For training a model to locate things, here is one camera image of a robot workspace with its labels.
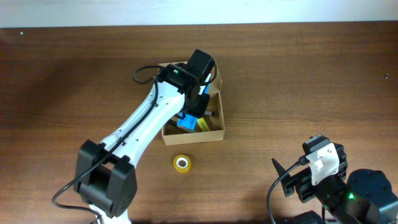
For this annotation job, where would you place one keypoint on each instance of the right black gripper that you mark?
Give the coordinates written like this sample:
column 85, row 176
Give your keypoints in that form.
column 302, row 181

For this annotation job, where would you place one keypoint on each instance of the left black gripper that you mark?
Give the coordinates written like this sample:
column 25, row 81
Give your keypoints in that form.
column 203, row 106

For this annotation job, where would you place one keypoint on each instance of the yellow highlighter pen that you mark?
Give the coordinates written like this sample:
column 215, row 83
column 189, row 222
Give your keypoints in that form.
column 203, row 125

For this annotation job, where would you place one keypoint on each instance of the black whiteboard marker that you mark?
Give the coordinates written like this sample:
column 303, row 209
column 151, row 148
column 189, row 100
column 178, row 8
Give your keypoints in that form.
column 174, row 123

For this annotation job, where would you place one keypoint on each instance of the brown cardboard box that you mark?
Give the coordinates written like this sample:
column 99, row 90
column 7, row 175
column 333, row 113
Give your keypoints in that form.
column 174, row 136

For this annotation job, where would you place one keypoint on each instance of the yellow adhesive tape roll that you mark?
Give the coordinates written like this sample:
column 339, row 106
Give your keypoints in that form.
column 182, row 163

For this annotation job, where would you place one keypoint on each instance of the blue plastic eraser block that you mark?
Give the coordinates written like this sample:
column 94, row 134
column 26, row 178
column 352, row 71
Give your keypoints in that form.
column 188, row 122

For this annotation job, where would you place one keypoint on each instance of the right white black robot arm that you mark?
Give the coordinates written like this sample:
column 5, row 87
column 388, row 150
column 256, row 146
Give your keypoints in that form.
column 363, row 196

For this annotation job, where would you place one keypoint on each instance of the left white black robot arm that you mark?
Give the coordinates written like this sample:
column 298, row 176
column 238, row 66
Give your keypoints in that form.
column 105, row 176

